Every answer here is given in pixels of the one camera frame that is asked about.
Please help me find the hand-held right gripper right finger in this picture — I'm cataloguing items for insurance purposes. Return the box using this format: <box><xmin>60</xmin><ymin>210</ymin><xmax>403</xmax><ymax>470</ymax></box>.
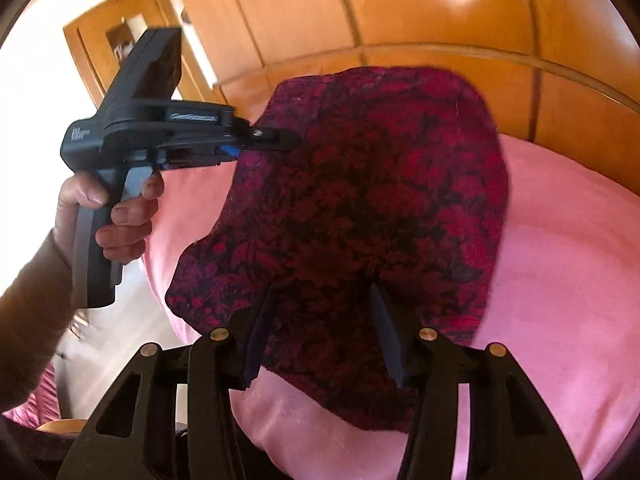
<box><xmin>369</xmin><ymin>282</ymin><xmax>583</xmax><ymax>480</ymax></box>

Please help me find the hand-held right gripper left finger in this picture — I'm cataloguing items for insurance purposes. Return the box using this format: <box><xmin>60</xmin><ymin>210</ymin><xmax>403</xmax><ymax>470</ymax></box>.
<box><xmin>57</xmin><ymin>285</ymin><xmax>278</xmax><ymax>480</ymax></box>

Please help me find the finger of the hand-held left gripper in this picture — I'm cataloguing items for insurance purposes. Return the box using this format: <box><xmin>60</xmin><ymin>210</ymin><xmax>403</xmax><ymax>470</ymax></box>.
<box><xmin>165</xmin><ymin>144</ymin><xmax>241</xmax><ymax>170</ymax></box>
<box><xmin>237</xmin><ymin>122</ymin><xmax>301</xmax><ymax>153</ymax></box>

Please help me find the red black knitted garment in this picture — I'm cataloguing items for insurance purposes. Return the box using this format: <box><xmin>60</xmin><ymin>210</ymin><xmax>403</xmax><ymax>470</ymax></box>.
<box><xmin>165</xmin><ymin>66</ymin><xmax>511</xmax><ymax>433</ymax></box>

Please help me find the person's left forearm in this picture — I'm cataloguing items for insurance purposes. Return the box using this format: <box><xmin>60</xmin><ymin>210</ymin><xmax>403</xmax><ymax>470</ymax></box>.
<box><xmin>0</xmin><ymin>227</ymin><xmax>81</xmax><ymax>413</ymax></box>

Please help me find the person's left hand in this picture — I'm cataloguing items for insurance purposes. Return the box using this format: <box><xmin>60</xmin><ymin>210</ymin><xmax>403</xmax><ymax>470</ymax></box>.
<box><xmin>54</xmin><ymin>174</ymin><xmax>166</xmax><ymax>267</ymax></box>

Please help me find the wooden cabinet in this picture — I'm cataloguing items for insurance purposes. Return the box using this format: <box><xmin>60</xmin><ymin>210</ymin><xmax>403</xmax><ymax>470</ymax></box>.
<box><xmin>62</xmin><ymin>0</ymin><xmax>217</xmax><ymax>111</ymax></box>

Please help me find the pink blanket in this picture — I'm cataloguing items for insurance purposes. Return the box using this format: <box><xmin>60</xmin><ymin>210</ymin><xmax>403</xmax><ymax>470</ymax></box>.
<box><xmin>142</xmin><ymin>132</ymin><xmax>640</xmax><ymax>480</ymax></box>

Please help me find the wooden wardrobe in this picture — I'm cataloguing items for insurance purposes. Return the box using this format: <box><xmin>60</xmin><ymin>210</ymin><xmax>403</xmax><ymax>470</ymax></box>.
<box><xmin>165</xmin><ymin>0</ymin><xmax>633</xmax><ymax>83</ymax></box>

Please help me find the pink striped cloth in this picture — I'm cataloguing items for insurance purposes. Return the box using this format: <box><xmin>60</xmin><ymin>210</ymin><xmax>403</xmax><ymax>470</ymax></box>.
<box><xmin>2</xmin><ymin>362</ymin><xmax>63</xmax><ymax>431</ymax></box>

